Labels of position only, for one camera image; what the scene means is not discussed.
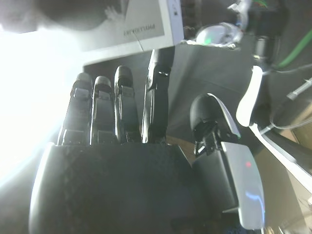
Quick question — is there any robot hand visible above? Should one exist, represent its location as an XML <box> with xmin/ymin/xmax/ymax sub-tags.
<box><xmin>28</xmin><ymin>47</ymin><xmax>266</xmax><ymax>234</ymax></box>

